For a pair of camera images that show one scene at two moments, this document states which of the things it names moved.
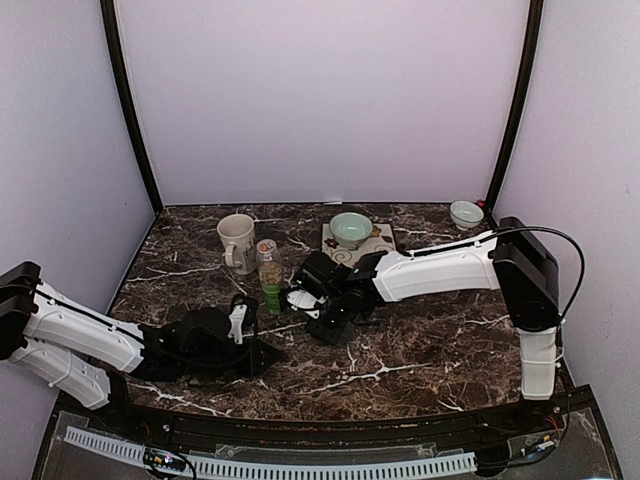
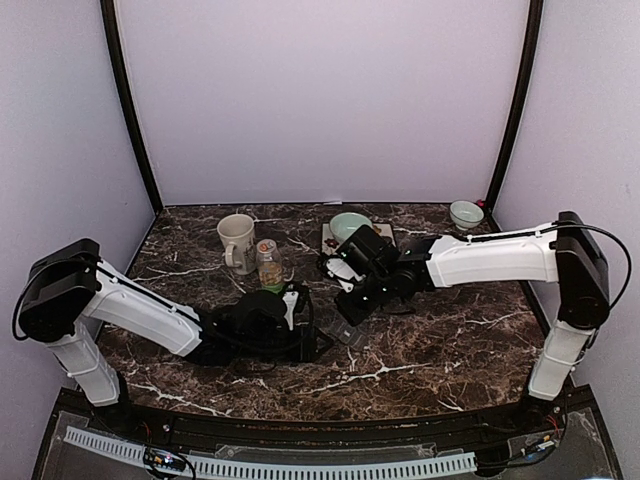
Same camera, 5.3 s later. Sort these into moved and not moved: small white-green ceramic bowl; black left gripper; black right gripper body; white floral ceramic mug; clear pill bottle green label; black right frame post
Moved: black left gripper; black right gripper body
Not moved: clear pill bottle green label; black right frame post; small white-green ceramic bowl; white floral ceramic mug
